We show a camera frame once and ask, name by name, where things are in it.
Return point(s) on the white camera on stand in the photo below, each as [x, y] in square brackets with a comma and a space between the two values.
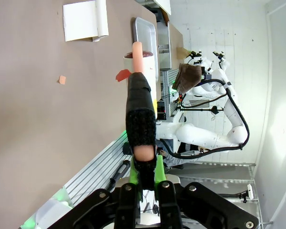
[250, 190]

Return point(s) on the small orange food piece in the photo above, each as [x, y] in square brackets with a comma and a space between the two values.
[62, 80]

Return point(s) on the brown cloth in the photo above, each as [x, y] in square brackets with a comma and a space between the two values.
[188, 77]

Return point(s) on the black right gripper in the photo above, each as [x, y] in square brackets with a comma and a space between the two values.
[206, 74]

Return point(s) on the white lint roller stand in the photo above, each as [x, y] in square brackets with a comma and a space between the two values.
[81, 21]

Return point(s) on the person in grey jacket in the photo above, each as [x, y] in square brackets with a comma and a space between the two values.
[174, 161]

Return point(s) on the grey metal rack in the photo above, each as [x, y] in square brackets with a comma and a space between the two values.
[217, 167]

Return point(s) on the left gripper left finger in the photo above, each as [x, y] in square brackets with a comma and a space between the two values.
[127, 202]

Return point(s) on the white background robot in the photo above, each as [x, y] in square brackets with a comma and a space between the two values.
[219, 59]

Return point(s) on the silver metal tray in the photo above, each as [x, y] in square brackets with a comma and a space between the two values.
[144, 31]

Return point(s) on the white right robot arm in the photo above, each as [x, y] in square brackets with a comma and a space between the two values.
[205, 138]

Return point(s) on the red paper scrap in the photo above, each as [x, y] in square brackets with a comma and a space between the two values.
[122, 75]

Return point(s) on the aluminium profile frame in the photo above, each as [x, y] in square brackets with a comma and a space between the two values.
[97, 164]

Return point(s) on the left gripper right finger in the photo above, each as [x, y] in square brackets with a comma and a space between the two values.
[168, 202]

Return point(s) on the black electronics box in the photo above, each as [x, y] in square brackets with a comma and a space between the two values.
[161, 111]

